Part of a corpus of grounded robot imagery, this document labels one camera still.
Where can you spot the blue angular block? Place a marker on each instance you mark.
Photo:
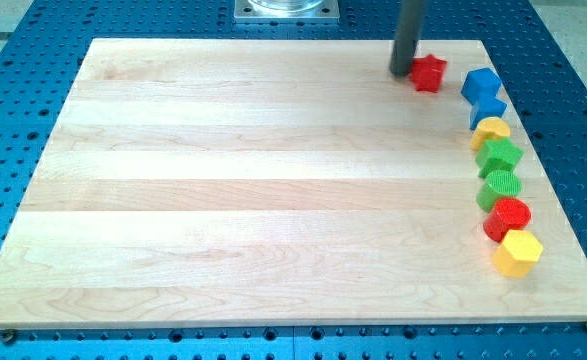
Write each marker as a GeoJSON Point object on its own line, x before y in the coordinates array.
{"type": "Point", "coordinates": [484, 107]}

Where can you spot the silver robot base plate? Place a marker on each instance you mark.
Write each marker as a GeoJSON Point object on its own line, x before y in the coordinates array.
{"type": "Point", "coordinates": [260, 11]}

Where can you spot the blue cube block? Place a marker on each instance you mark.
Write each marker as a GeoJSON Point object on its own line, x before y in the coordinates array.
{"type": "Point", "coordinates": [478, 82]}

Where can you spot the green star block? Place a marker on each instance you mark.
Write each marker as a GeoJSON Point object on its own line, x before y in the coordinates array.
{"type": "Point", "coordinates": [499, 154]}

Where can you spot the blue perforated table plate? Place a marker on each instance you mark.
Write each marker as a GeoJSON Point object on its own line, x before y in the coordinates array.
{"type": "Point", "coordinates": [47, 41]}

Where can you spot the red cylinder block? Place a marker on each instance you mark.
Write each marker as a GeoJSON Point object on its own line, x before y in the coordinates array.
{"type": "Point", "coordinates": [507, 214]}

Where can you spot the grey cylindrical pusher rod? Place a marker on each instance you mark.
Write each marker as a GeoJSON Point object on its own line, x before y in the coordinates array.
{"type": "Point", "coordinates": [407, 35]}

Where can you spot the red star block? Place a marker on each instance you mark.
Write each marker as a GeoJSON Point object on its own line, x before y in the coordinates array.
{"type": "Point", "coordinates": [427, 73]}

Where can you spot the yellow half-round block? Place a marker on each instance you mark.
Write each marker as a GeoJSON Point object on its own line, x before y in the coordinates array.
{"type": "Point", "coordinates": [490, 128]}

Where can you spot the light wooden board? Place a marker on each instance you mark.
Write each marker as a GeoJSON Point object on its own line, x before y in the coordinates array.
{"type": "Point", "coordinates": [211, 183]}

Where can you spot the yellow hexagon block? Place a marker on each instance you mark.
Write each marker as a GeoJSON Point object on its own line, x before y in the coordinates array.
{"type": "Point", "coordinates": [517, 254]}

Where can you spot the green cylinder block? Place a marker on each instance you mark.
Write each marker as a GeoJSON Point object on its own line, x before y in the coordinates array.
{"type": "Point", "coordinates": [498, 184]}

